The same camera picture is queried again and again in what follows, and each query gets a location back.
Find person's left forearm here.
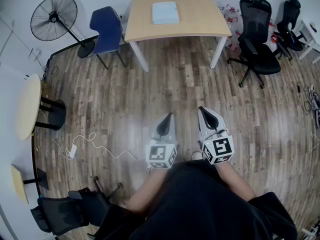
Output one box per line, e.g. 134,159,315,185
124,167,171,214

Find wooden table top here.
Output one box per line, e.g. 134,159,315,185
124,0,233,73

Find tangle of cables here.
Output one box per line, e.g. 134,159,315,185
296,81,320,130

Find white table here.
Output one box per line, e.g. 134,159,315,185
293,18,320,65

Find person's right forearm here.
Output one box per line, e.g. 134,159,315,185
214,161,258,202

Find small wooden side table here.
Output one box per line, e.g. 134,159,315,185
10,164,50,205

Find white cable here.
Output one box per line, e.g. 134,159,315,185
36,108,149,161

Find round wooden table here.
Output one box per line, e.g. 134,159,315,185
15,73,67,141

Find black mesh office chair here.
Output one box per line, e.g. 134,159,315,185
226,0,282,90
273,0,307,61
30,175,124,238

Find white wall panel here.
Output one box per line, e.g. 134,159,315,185
27,47,42,60

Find white power adapter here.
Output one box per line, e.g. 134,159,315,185
65,144,78,160

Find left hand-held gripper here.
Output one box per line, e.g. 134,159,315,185
145,112,179,170

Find group of clear water jugs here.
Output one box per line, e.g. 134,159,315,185
218,3,243,51

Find blue chair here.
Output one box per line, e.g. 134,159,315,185
89,6,127,71

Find person's black clothing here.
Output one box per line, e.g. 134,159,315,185
94,159,299,240

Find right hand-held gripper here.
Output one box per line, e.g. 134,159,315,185
197,106,235,166

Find black floor fan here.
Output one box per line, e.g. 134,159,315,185
30,0,96,59

